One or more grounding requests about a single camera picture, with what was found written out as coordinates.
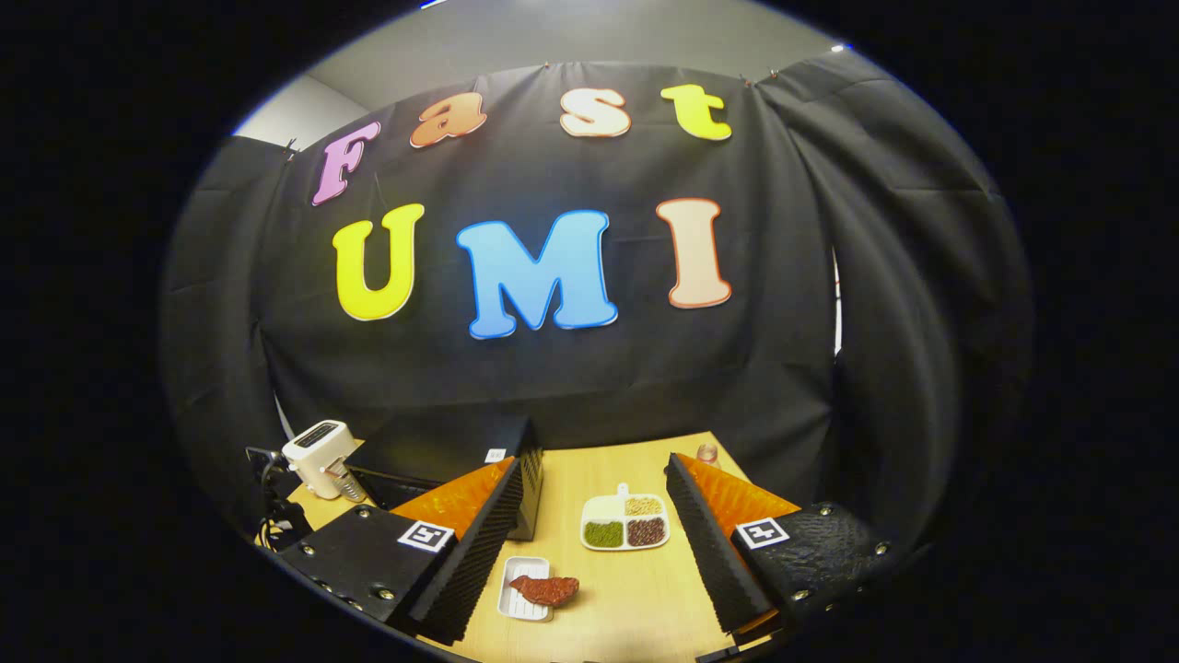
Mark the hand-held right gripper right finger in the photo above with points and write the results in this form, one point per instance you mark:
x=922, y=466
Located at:
x=714, y=543

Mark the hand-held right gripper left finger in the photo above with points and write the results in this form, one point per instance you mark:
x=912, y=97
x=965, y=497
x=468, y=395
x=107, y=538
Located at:
x=474, y=557

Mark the red meat slice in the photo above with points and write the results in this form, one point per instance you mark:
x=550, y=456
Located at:
x=545, y=589

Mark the black electric oven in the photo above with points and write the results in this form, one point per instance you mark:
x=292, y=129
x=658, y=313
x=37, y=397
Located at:
x=433, y=447

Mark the small white ribbed tray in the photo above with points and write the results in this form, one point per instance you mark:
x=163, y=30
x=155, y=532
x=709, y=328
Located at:
x=521, y=603

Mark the white toaster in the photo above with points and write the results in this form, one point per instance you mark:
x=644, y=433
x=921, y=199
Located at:
x=318, y=451

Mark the clear plastic bottle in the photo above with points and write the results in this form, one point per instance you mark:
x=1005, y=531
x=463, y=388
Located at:
x=707, y=452

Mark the white divided plate of beans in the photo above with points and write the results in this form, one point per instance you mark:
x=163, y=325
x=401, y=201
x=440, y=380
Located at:
x=624, y=522

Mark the black backdrop cloth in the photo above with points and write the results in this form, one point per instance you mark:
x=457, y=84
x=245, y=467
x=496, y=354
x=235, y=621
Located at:
x=553, y=368

